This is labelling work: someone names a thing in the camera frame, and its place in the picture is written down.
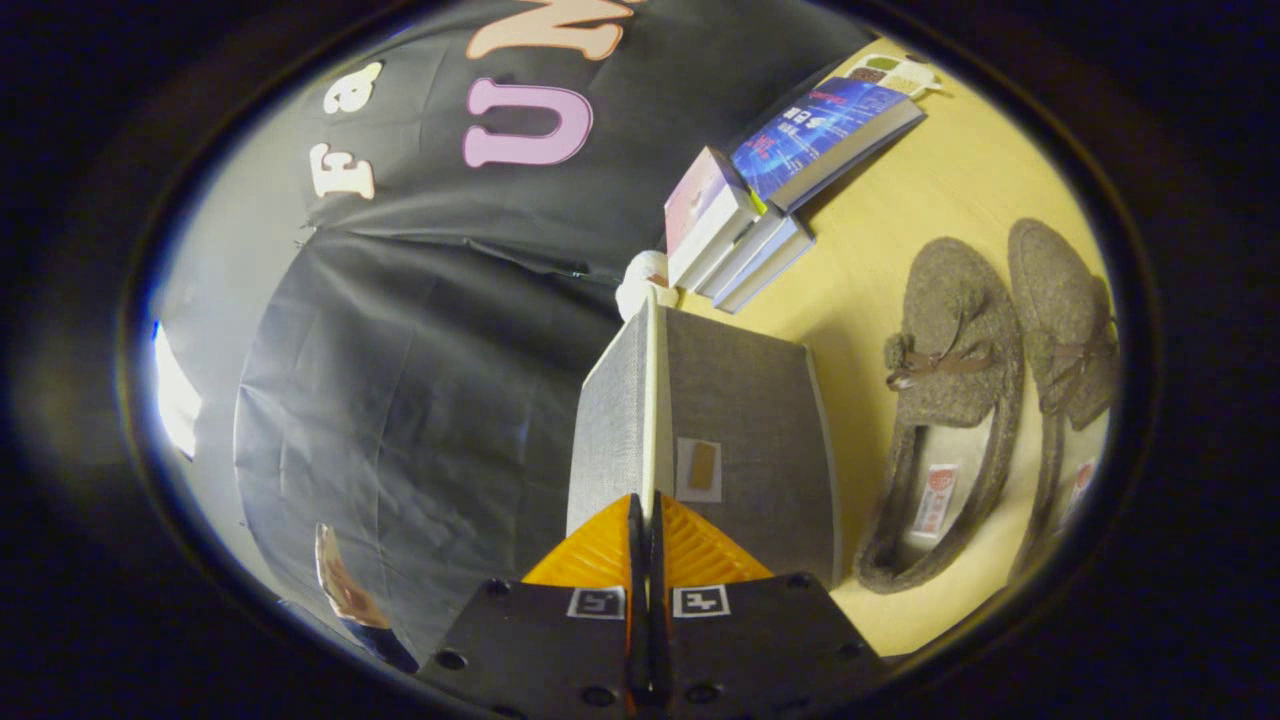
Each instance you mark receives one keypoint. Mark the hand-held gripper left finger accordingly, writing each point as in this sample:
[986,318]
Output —
[540,640]

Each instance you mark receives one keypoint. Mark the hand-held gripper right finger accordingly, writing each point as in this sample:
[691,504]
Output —
[760,640]

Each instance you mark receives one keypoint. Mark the grey fabric storage box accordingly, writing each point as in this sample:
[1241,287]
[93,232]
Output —
[745,400]

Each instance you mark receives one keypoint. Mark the grey wool shoe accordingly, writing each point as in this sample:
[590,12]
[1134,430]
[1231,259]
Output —
[1060,300]
[955,320]

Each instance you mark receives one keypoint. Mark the tan and blue object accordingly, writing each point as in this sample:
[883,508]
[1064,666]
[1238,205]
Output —
[345,585]

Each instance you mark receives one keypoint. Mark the black backdrop cloth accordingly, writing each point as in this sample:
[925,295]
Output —
[400,400]

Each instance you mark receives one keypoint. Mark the pale blue cover book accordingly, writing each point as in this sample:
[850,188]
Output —
[775,268]

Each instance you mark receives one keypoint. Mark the white plush toy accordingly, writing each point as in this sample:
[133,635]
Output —
[640,278]

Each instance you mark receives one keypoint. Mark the white cover book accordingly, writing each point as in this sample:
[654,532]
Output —
[752,250]

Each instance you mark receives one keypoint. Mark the pink cover book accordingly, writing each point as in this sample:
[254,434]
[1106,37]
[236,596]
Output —
[700,200]

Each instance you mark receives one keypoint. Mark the dark blue cover book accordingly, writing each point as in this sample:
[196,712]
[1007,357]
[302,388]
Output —
[815,125]

